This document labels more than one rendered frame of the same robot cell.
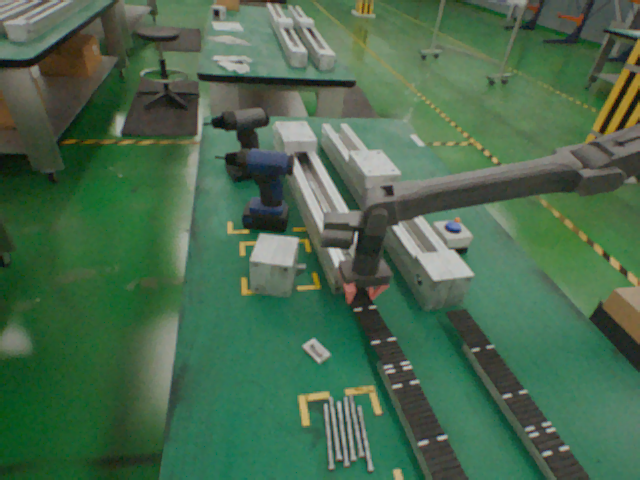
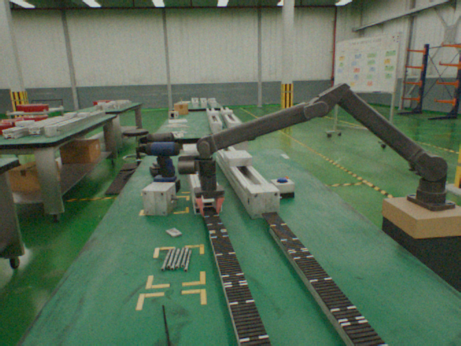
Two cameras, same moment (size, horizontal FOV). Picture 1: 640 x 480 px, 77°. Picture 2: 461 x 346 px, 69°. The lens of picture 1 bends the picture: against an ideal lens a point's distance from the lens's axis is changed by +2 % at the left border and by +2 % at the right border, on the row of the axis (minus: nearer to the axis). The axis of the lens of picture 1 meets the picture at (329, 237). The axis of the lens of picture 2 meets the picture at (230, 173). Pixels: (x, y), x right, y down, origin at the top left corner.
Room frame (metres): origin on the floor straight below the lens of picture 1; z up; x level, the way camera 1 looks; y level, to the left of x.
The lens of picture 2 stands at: (-0.43, -0.36, 1.24)
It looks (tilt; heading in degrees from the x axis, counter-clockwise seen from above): 15 degrees down; 11
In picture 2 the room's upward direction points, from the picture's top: 2 degrees counter-clockwise
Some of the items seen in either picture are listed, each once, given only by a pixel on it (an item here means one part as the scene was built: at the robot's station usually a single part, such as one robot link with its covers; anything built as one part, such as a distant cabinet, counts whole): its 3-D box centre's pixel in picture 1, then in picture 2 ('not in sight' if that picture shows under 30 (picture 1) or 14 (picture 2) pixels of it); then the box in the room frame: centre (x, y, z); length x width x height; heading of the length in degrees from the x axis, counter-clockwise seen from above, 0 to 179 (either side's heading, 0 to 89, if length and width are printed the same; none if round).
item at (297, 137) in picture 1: (295, 139); (193, 152); (1.28, 0.16, 0.87); 0.16 x 0.11 x 0.07; 20
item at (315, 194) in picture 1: (312, 189); (198, 173); (1.05, 0.07, 0.82); 0.80 x 0.10 x 0.09; 20
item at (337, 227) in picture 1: (352, 223); (195, 157); (0.63, -0.04, 1.00); 0.12 x 0.09 x 0.12; 93
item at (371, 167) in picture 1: (372, 171); (237, 160); (1.11, -0.11, 0.87); 0.16 x 0.11 x 0.07; 20
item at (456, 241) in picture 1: (447, 237); (280, 188); (0.89, -0.32, 0.81); 0.10 x 0.08 x 0.06; 110
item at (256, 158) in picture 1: (255, 188); (157, 167); (0.90, 0.21, 0.89); 0.20 x 0.08 x 0.22; 92
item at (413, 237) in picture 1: (370, 185); (237, 170); (1.11, -0.11, 0.82); 0.80 x 0.10 x 0.09; 20
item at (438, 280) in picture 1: (443, 279); (265, 200); (0.70, -0.27, 0.83); 0.12 x 0.09 x 0.10; 110
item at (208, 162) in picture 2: (367, 237); (206, 166); (0.64, -0.08, 0.96); 0.07 x 0.06 x 0.07; 93
